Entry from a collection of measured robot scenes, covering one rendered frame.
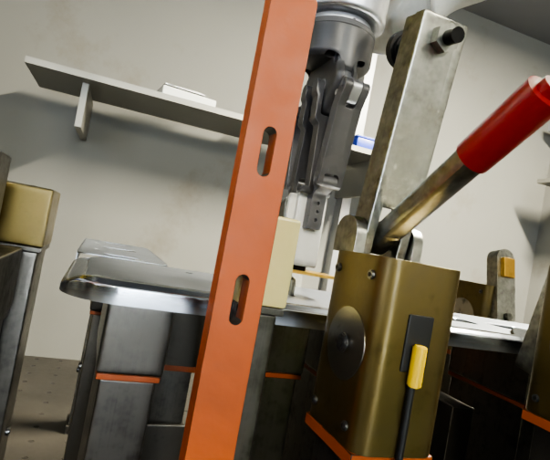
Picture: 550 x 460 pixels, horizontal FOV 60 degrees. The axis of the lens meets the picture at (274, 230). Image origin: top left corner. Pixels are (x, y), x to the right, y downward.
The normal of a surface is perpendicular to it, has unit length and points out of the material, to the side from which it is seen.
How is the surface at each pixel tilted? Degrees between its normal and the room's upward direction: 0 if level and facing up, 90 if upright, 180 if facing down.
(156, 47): 90
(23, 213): 90
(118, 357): 90
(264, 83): 90
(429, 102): 99
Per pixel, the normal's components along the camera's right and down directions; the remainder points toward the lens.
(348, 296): -0.92, -0.18
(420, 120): 0.31, 0.18
